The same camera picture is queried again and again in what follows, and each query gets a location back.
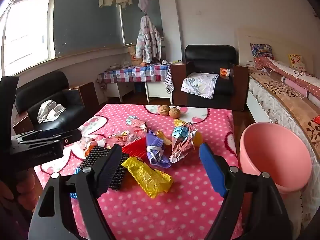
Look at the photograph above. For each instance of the white crumpled cloth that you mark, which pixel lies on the white crumpled cloth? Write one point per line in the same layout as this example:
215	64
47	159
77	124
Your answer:
50	110

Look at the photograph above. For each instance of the brown walnut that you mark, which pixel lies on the brown walnut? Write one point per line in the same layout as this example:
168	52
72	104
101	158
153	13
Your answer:
175	112
163	110

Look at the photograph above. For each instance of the yellow floral pillow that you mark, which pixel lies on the yellow floral pillow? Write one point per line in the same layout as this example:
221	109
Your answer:
297	62

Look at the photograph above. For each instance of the window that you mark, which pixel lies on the window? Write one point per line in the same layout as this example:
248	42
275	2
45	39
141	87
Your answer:
25	35

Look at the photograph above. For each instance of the yellow foam net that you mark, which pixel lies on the yellow foam net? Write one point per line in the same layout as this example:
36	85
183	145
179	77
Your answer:
147	177

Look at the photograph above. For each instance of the small orange box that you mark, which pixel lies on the small orange box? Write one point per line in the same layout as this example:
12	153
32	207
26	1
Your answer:
225	72

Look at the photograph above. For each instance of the pink rolled mat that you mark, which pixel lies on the pink rolled mat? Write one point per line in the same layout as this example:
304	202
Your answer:
297	86

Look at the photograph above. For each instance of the grey roller blind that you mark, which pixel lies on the grey roller blind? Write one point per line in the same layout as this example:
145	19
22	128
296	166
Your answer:
150	5
85	22

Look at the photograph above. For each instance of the silver foil snack packet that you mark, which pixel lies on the silver foil snack packet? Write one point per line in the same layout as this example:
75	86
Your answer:
182	147

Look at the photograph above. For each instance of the brown leaf patterned sheet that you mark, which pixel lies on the brown leaf patterned sheet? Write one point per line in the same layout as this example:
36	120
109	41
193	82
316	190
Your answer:
290	102

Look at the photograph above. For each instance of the cream bed headboard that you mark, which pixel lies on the cream bed headboard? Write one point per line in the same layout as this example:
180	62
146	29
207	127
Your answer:
265	37

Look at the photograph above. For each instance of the red dotted quilt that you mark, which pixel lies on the red dotted quilt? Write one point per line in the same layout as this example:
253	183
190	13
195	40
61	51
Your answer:
282	68

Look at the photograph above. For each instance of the colourful printed pillow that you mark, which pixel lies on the colourful printed pillow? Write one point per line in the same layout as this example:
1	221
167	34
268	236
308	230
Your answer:
261	50

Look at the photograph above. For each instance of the pastel padded jacket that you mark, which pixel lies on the pastel padded jacket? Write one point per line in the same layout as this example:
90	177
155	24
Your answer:
147	40

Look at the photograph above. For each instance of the checkered tablecloth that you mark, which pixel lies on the checkered tablecloth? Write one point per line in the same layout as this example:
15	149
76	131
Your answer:
140	73

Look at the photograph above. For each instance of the patterned hanging cloth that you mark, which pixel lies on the patterned hanging cloth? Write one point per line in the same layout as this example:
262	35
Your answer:
170	80

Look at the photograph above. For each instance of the gold foil wrapper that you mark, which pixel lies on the gold foil wrapper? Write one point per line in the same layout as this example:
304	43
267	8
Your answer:
179	123

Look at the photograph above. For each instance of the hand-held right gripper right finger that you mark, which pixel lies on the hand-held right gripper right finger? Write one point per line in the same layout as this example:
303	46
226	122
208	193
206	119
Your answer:
212	170

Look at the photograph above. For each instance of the pink candy wrapper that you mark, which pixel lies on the pink candy wrapper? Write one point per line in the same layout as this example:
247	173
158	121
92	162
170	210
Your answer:
136	125

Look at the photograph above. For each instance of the white bed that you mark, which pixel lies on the white bed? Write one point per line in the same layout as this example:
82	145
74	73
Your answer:
265	97

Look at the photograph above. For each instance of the white table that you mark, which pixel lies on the white table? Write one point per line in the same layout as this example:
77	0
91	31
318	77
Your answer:
157	91

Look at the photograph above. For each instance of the brown paper bag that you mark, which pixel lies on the brown paper bag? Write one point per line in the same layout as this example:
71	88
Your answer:
133	55

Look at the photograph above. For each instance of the pink plastic basin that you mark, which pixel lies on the pink plastic basin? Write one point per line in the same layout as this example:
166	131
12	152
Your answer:
270	155

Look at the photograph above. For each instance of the purple face mask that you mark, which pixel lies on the purple face mask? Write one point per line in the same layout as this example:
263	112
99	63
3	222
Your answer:
156	150

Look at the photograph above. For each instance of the purple hat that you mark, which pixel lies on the purple hat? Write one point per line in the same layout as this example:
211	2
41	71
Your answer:
144	2

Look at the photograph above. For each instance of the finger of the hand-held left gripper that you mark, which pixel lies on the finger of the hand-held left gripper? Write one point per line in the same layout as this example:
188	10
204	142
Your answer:
65	136

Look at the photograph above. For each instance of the person's left hand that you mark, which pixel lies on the person's left hand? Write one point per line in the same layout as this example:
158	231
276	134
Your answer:
26	190

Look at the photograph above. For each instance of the pink polka dot blanket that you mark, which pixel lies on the pink polka dot blanket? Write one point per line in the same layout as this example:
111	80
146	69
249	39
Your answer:
150	217

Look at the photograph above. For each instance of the clear bread wrapper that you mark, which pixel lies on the clear bread wrapper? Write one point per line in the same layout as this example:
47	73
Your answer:
120	138

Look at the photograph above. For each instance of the red foam net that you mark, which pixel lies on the red foam net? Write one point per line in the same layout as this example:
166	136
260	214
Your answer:
135	147

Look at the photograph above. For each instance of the blue foam net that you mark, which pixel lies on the blue foam net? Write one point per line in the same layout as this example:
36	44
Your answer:
74	171

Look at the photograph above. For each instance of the black leather armchair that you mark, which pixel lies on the black leather armchair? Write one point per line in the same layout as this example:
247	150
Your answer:
210	57
40	95

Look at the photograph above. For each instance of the white floral pillowcase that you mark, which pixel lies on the white floral pillowcase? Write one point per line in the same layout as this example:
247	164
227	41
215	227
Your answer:
200	85

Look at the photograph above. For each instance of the black foam net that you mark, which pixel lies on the black foam net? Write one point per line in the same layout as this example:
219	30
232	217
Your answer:
96	155

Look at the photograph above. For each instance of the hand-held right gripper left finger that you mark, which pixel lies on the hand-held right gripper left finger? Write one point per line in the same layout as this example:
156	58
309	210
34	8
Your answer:
107	172

